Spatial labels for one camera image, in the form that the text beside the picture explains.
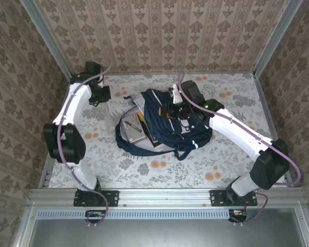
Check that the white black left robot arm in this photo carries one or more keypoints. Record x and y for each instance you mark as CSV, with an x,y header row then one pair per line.
x,y
77,103

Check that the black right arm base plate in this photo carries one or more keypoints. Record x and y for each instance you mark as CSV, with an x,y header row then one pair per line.
x,y
217,198

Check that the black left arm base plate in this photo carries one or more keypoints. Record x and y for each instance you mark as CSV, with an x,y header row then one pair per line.
x,y
110,198

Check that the grey metal panel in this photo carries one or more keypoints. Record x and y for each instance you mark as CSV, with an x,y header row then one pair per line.
x,y
170,234

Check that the black book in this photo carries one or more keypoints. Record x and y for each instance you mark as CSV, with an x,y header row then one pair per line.
x,y
150,132

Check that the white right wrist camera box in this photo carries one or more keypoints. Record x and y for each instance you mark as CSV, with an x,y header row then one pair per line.
x,y
176,96

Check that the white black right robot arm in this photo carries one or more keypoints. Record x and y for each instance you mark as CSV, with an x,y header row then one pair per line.
x,y
234,131

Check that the navy blue backpack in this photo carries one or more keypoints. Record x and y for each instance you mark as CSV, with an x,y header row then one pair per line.
x,y
159,133

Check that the aluminium frame post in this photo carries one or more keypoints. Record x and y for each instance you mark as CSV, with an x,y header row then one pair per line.
x,y
47,38
276,38

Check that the aluminium mounting rail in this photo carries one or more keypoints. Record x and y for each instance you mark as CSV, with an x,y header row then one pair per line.
x,y
164,196

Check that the aluminium table edge rail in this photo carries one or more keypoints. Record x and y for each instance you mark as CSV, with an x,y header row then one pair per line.
x,y
45,177
144,72
264,103

